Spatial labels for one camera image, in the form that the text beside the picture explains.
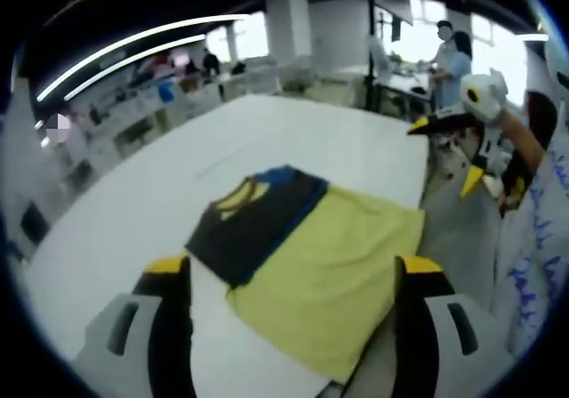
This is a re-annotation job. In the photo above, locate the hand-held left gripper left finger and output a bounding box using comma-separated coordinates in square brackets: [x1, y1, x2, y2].
[73, 251, 196, 398]

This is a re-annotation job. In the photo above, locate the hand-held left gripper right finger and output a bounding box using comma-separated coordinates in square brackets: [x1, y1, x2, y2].
[390, 254, 515, 398]

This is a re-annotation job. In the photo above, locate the yellow blue black garment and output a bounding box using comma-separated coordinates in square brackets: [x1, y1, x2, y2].
[184, 163, 426, 384]

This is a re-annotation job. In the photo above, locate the white chest-worn device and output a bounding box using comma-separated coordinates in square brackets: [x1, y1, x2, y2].
[542, 37, 569, 123]

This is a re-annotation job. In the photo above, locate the person's white printed shirt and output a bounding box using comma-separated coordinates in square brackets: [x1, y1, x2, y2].
[491, 126, 569, 359]

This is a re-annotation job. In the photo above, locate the black monitor pole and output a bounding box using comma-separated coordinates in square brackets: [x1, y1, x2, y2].
[365, 0, 378, 111]

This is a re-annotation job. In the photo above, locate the black square panel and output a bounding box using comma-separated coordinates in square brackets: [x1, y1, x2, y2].
[20, 201, 51, 244]

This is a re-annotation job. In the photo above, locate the white square pillar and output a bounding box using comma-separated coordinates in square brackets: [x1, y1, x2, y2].
[265, 0, 312, 61]

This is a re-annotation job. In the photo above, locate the white shelf unit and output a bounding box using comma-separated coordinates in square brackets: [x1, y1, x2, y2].
[66, 86, 188, 159]

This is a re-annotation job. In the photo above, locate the short ceiling light strip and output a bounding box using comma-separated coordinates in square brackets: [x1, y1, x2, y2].
[63, 33, 208, 101]

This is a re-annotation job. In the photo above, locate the long ceiling light strip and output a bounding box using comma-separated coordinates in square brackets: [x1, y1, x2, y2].
[36, 13, 250, 102]

